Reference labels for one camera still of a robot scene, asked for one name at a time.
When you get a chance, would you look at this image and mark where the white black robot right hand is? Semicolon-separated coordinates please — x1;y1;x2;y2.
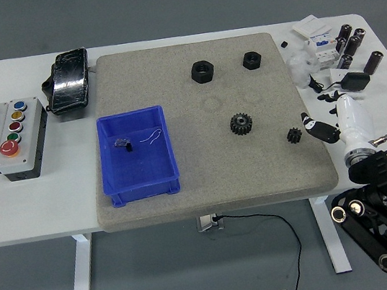
297;86;378;162

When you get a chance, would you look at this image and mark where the small black gear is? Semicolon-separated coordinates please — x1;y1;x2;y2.
284;125;306;146

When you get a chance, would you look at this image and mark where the large black gear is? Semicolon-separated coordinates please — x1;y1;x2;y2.
228;111;255;139

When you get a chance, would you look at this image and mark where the small black hex nut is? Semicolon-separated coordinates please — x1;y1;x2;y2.
240;50;264;72

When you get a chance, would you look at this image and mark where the large black hex nut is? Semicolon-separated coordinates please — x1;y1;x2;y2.
188;58;217;86

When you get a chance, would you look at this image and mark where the blue plastic box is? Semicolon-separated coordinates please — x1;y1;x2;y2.
92;104;184;210

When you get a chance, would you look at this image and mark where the grey emergency-stop control box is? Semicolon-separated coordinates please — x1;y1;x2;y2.
0;94;57;184

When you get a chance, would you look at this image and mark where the white square plate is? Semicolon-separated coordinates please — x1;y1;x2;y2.
329;63;368;104

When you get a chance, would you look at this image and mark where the dark cylindrical capacitor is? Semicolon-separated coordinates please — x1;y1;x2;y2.
339;22;354;40
352;27;368;43
344;35;364;56
362;50;386;75
336;53;355;71
334;36;349;53

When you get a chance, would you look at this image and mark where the crumpled clear plastic bag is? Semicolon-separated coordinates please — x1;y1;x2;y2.
283;44;322;91

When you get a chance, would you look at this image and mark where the white circuit breaker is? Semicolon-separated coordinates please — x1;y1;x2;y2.
304;29;343;73

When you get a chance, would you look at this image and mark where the white table leg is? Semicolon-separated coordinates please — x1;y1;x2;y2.
60;232;100;290
309;193;354;276

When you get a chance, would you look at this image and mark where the grey-brown speckled mat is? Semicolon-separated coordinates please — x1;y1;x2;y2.
73;23;343;236

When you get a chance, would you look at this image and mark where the silver socket under table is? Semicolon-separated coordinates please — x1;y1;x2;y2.
195;212;226;233

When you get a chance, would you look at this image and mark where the thin white thread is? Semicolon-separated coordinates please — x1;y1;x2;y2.
137;128;164;147

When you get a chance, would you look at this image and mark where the small dark electronic part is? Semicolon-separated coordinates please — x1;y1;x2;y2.
112;136;131;149

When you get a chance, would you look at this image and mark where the black plastic-wrapped device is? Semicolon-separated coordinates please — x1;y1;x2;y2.
37;46;97;119

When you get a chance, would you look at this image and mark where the black power adapter with cord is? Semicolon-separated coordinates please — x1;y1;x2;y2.
306;66;373;100

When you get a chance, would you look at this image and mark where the white switch plate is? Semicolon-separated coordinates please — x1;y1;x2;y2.
290;12;333;42

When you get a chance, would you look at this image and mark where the black floor cable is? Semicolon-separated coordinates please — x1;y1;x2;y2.
211;203;310;290

